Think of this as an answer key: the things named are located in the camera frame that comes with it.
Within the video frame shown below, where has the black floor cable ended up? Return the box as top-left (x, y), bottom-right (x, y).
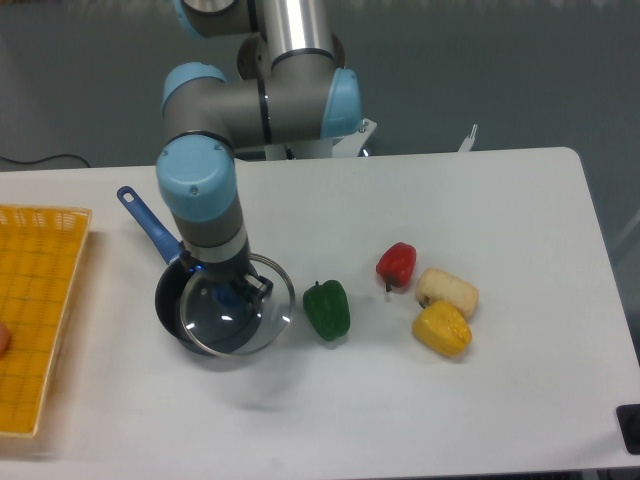
top-left (0, 153), bottom-right (92, 168)

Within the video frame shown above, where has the green bell pepper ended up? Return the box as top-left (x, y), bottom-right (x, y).
top-left (303, 279), bottom-right (351, 342)

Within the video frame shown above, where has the yellow bell pepper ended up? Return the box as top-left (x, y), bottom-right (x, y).
top-left (412, 300), bottom-right (472, 357)

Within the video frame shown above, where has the blue saucepan with handle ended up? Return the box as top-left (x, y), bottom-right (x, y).
top-left (116, 186), bottom-right (271, 357)

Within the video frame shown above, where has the yellow wicker basket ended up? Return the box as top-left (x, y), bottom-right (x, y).
top-left (1, 204), bottom-right (92, 438)

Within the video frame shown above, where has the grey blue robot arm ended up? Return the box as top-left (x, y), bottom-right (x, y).
top-left (156, 1), bottom-right (362, 283)

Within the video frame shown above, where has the white bracket behind table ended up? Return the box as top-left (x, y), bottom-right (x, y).
top-left (458, 123), bottom-right (478, 153)

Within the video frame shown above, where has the red bell pepper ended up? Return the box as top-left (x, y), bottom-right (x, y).
top-left (376, 242), bottom-right (417, 292)

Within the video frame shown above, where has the beige bread loaf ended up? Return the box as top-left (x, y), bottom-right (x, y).
top-left (415, 268), bottom-right (479, 320)

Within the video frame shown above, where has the glass lid blue knob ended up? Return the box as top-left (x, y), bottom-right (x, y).
top-left (179, 254), bottom-right (295, 356)

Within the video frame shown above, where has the black device at table corner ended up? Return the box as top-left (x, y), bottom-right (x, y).
top-left (616, 404), bottom-right (640, 455)

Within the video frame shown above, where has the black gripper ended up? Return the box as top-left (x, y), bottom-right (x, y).
top-left (178, 241), bottom-right (273, 303)

